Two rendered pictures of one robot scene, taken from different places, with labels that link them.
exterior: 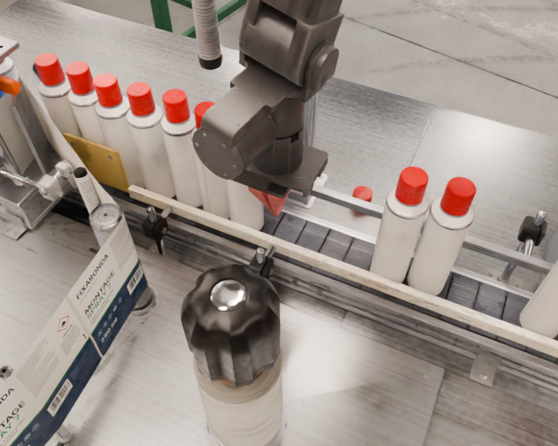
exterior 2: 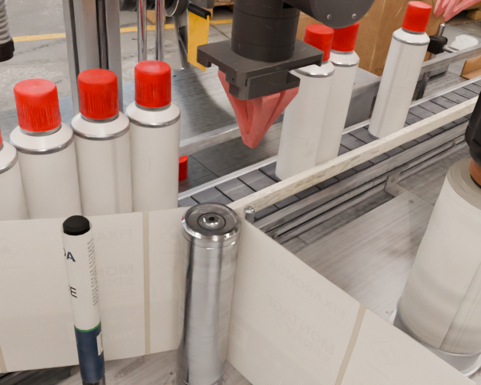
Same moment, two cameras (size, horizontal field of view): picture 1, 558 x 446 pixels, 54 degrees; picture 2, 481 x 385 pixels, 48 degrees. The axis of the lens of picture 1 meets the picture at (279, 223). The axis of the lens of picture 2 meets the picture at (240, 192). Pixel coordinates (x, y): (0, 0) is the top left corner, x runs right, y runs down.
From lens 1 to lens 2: 0.58 m
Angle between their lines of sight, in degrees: 51
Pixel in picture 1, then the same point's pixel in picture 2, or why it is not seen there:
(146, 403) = not seen: outside the picture
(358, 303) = (307, 215)
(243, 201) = (173, 187)
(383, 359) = (386, 217)
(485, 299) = (350, 144)
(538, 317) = (398, 115)
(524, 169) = (217, 88)
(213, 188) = (126, 204)
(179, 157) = (69, 187)
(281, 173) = (293, 53)
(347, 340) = (356, 229)
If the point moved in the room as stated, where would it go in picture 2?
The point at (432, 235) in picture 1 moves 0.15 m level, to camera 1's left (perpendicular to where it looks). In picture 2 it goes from (342, 85) to (302, 135)
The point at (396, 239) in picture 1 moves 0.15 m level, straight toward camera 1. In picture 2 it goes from (323, 108) to (434, 162)
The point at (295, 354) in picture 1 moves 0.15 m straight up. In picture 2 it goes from (358, 270) to (393, 154)
